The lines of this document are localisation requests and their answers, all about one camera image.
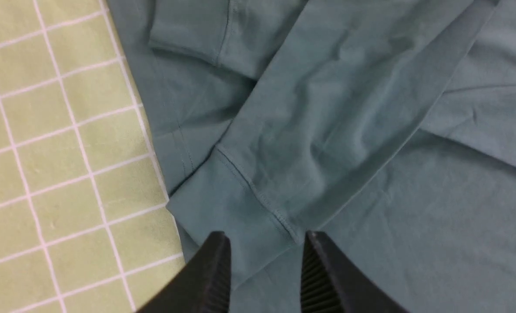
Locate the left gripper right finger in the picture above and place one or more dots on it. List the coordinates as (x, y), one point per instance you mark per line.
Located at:
(331, 283)

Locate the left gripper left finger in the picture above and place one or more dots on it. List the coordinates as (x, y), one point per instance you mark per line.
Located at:
(202, 286)

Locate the green long-sleeved shirt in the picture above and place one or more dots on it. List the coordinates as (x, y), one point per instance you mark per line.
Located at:
(388, 124)

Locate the green checkered tablecloth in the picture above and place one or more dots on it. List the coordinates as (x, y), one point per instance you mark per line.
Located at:
(83, 220)

